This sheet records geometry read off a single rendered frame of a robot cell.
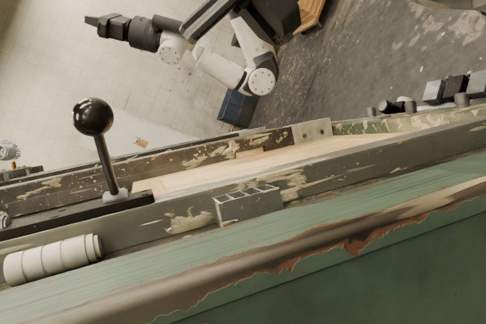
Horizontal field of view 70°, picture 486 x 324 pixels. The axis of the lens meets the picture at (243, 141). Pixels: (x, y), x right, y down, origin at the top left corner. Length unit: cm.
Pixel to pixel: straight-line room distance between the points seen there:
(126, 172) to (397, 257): 75
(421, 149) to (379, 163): 7
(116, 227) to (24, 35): 606
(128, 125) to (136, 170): 377
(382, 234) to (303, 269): 4
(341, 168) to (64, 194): 64
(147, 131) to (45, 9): 272
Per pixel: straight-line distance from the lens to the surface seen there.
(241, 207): 37
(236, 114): 512
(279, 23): 31
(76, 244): 37
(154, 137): 464
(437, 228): 21
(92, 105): 35
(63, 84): 619
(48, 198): 90
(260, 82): 99
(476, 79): 94
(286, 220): 19
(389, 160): 50
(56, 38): 628
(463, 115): 71
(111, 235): 40
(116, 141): 467
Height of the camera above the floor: 139
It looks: 16 degrees down
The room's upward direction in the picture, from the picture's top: 69 degrees counter-clockwise
